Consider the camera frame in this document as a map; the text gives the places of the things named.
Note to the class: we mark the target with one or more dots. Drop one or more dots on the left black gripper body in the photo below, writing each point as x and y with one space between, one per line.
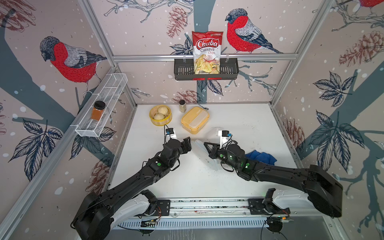
171 164

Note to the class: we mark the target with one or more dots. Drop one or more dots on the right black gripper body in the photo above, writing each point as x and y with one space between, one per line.
226 156

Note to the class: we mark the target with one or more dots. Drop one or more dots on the blue cleaning cloth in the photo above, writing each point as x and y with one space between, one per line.
261 157

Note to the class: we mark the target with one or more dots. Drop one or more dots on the clear lunch box lid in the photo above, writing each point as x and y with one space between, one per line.
202 154

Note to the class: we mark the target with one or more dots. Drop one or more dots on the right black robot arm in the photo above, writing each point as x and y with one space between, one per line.
324 191

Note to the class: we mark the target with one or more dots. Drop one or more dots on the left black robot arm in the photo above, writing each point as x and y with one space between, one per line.
96 215

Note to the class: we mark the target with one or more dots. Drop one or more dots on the yellow lunch box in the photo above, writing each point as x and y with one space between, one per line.
195 119

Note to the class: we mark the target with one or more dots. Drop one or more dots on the left white bun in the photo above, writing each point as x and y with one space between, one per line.
158 116

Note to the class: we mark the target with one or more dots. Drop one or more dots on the white bun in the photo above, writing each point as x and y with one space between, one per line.
163 110
158 116

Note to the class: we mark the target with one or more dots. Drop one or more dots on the yellow bamboo steamer basket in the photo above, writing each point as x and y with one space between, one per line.
168 118

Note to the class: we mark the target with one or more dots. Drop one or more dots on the small spice jar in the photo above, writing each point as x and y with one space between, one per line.
182 106

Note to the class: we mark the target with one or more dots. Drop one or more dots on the right white bun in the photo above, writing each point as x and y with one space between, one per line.
163 110

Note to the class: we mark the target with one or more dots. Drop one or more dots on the orange jar black lid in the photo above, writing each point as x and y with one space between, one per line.
98 109

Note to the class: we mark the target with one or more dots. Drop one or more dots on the red cassava chips bag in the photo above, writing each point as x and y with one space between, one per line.
207 52

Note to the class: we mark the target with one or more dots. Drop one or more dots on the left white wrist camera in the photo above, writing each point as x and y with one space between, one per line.
170 134

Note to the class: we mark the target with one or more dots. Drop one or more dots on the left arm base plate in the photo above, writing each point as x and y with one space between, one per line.
160 208

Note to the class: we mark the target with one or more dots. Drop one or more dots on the aluminium mounting rail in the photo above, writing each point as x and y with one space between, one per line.
210 208

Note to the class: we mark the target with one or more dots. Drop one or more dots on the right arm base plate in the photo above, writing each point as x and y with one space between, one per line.
259 206

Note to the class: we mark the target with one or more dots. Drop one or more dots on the black wall basket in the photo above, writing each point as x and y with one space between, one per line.
184 70

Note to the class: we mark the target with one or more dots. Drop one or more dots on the white wire shelf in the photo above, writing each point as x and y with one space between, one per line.
109 94

